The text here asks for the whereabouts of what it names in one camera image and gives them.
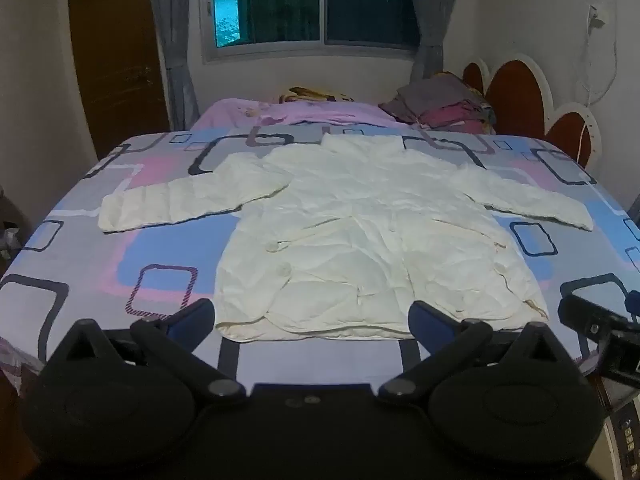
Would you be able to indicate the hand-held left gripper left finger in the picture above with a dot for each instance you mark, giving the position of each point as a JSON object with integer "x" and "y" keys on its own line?
{"x": 196, "y": 316}

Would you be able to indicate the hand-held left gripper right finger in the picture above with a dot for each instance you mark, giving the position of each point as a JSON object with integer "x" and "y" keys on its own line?
{"x": 425, "y": 321}

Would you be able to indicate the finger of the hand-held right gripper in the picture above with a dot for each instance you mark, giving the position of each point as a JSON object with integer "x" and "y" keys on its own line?
{"x": 590, "y": 315}

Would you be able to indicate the white puffer jacket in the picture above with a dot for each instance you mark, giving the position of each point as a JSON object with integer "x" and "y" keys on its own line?
{"x": 350, "y": 220}

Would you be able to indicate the beige appliance panel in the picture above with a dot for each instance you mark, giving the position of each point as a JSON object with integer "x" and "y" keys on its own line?
{"x": 625, "y": 440}

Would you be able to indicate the bed with patterned sheet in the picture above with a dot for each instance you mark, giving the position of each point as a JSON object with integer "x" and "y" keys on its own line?
{"x": 100, "y": 260}

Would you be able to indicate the maroon folded cloth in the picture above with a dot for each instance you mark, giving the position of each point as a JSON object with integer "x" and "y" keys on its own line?
{"x": 450, "y": 116}

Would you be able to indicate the grey folded cloth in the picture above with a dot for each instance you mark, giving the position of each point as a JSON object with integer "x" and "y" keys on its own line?
{"x": 425, "y": 95}

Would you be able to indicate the pink blanket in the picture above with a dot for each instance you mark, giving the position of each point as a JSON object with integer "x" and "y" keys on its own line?
{"x": 300, "y": 112}

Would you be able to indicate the brown flower-shaped headboard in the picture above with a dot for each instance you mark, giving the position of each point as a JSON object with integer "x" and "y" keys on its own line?
{"x": 517, "y": 95}

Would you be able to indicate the yellow patterned pillow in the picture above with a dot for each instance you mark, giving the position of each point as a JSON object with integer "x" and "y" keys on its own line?
{"x": 310, "y": 94}

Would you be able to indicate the brown wooden door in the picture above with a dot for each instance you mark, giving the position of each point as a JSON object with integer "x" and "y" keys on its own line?
{"x": 115, "y": 60}

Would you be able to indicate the grey curtain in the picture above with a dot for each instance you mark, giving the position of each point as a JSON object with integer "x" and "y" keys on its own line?
{"x": 175, "y": 35}
{"x": 435, "y": 10}

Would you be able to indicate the sliding glass window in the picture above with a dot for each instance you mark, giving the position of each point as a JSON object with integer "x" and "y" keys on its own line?
{"x": 360, "y": 0}

